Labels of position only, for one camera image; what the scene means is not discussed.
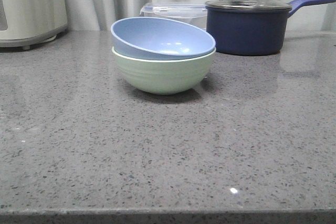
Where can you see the green bowl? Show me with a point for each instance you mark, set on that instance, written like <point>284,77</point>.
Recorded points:
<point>163,77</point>

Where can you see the blue bowl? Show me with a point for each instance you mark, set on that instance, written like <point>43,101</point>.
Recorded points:
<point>153,38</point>

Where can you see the clear plastic container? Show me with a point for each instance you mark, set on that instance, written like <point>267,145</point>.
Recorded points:
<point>192,13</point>

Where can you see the dark blue saucepan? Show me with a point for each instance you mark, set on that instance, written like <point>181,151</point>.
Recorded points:
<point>252,31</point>

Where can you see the glass pot lid blue knob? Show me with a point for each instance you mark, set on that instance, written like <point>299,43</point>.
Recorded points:
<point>250,5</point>

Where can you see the cream toaster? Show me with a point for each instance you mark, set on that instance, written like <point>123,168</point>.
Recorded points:
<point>28,22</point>

